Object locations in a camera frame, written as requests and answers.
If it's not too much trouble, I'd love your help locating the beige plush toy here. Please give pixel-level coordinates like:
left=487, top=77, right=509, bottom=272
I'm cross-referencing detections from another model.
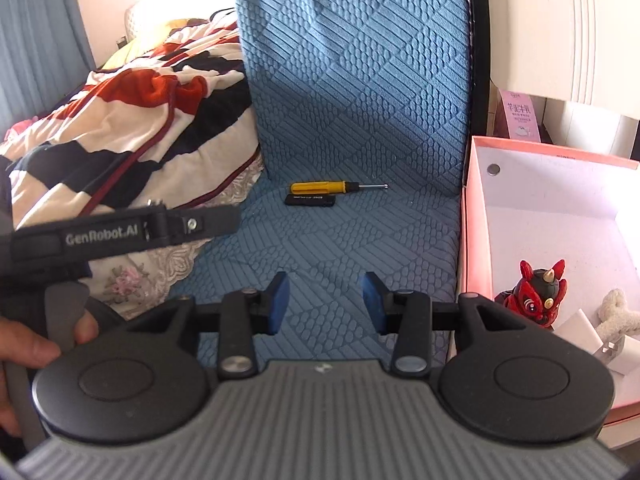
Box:
left=594, top=288, right=640, bottom=345

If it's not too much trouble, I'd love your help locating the yellow handled screwdriver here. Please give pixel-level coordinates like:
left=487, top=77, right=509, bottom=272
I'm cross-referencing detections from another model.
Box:
left=290, top=181, right=390, bottom=196

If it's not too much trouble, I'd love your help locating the white charger adapter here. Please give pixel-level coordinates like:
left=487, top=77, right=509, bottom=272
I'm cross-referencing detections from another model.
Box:
left=554, top=309, right=605, bottom=357
left=599, top=334, right=640, bottom=377

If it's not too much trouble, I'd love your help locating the floral lace bed sheet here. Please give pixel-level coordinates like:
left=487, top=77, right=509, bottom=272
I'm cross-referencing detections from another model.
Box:
left=82, top=157, right=267, bottom=322

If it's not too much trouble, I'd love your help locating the pink milk carton box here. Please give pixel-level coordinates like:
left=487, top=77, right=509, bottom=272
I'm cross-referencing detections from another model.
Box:
left=497, top=88, right=547, bottom=144

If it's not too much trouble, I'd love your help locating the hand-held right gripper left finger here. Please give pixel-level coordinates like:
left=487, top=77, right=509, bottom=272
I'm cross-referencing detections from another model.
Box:
left=124, top=270, right=291, bottom=382

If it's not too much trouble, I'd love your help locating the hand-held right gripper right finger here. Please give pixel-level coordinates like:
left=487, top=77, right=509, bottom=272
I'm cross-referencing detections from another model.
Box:
left=360, top=270, right=527, bottom=379

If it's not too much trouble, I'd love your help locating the black flash drive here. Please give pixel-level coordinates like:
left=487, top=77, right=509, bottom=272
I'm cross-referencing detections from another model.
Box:
left=285, top=194, right=336, bottom=208

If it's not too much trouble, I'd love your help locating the person's left hand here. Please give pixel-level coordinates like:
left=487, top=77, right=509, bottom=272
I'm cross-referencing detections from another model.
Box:
left=0, top=309, right=100, bottom=437

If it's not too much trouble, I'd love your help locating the black frame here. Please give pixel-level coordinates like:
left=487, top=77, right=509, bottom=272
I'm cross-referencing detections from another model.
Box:
left=462, top=0, right=502, bottom=139

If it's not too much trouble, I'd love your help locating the red white navy striped blanket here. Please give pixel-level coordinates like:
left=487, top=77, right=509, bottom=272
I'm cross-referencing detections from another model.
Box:
left=0, top=21, right=262, bottom=228

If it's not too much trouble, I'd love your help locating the yellow pillow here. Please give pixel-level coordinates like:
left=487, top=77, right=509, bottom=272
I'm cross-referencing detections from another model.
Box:
left=106, top=18, right=202, bottom=62

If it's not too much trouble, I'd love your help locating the grey blue curtain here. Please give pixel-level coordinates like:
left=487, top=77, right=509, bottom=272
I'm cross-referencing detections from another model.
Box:
left=0, top=0, right=97, bottom=133

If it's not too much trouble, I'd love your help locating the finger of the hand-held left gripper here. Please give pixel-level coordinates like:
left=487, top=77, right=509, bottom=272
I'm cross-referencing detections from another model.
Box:
left=165, top=204, right=244, bottom=249

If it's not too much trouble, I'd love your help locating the blue textured seat cushion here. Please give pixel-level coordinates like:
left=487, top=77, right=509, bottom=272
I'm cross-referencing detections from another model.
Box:
left=169, top=0, right=474, bottom=367

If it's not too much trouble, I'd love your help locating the pink cardboard shoebox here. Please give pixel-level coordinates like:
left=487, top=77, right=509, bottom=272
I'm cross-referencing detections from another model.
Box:
left=451, top=135, right=640, bottom=427

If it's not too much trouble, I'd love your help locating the white padded headboard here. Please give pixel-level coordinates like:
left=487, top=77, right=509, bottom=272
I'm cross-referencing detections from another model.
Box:
left=124, top=2, right=147, bottom=45

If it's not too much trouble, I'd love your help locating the red and black toy figurine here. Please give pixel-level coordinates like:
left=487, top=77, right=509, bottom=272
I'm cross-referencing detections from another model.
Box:
left=494, top=258, right=569, bottom=332

